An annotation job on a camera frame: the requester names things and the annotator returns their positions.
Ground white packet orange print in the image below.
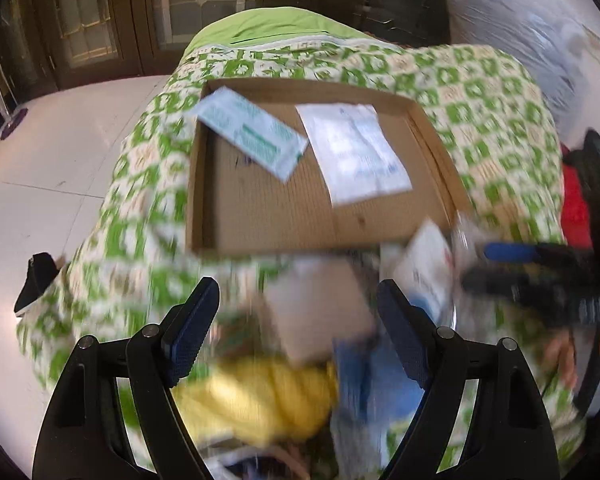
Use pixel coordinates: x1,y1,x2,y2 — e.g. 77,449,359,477
394,219,455,322

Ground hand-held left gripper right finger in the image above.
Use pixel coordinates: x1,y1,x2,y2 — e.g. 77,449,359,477
376,279,563,480

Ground red cloth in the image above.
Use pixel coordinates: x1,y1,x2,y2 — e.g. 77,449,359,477
560,160,596,251

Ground large clear plastic bag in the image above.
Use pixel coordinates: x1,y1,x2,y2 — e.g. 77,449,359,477
442,0,593,136

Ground person's right hand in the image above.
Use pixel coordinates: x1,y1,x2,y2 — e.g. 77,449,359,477
542,331,583,392

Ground green patterned blanket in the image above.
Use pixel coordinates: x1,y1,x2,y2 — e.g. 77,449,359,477
17,42,588,480

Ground plain green bed sheet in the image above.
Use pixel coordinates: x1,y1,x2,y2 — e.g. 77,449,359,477
182,7,376,61

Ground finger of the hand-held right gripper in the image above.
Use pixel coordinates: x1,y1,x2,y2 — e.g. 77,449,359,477
481,241,597,273
461,264,583,313

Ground purple floor object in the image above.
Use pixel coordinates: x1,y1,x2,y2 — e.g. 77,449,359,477
0,110,28,138

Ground dark wooden doors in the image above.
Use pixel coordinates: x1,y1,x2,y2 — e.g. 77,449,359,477
0,0,451,92

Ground white flat packet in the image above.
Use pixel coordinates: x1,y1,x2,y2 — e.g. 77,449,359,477
295,103,413,207

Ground yellow towel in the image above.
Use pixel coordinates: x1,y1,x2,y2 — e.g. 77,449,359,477
172,357,338,448

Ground shallow cardboard box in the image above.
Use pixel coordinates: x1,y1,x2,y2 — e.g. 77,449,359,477
186,77,473,256

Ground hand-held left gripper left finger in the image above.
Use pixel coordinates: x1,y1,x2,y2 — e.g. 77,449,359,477
32,276,221,480

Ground green and white packet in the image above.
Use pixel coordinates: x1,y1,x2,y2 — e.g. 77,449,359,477
195,86,310,182

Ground blue towel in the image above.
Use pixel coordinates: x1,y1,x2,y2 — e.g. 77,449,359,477
330,330,431,476

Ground black shoe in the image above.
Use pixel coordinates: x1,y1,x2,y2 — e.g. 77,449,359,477
14,252,61,317

